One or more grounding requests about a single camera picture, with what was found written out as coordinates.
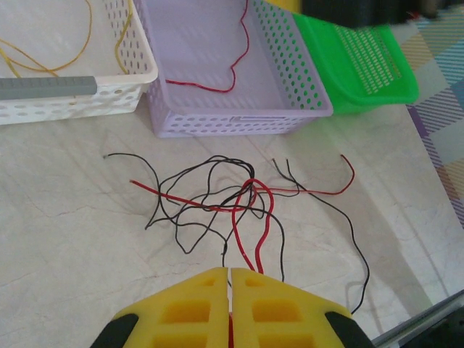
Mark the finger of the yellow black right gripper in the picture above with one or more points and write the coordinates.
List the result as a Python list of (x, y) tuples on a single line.
[(284, 5)]

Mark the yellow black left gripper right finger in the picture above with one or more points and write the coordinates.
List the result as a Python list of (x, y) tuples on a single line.
[(282, 311)]

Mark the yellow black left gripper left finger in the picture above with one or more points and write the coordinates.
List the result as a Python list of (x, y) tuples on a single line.
[(188, 311)]

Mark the green mesh plastic basket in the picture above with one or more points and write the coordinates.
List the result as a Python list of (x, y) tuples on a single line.
[(362, 101)]

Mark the lilac perforated plastic basket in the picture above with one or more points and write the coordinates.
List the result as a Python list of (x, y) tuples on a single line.
[(203, 47)]

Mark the white perforated plastic basket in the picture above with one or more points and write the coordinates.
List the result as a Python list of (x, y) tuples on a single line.
[(127, 78)]

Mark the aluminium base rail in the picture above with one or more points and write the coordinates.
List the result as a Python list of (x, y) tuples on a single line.
[(427, 322)]

